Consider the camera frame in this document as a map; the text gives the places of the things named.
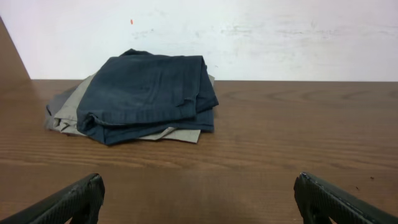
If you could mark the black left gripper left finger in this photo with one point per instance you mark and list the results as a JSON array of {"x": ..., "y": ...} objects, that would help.
[{"x": 78, "y": 203}]

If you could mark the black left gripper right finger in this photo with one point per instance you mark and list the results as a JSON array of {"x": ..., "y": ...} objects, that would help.
[{"x": 320, "y": 202}]

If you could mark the navy blue shorts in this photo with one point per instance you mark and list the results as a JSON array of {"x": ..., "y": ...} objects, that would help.
[{"x": 139, "y": 93}]

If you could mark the folded khaki shorts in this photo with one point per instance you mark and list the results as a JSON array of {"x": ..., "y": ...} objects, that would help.
[{"x": 75, "y": 118}]

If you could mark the folded grey garment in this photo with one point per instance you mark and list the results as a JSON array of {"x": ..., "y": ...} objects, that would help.
[{"x": 54, "y": 105}]

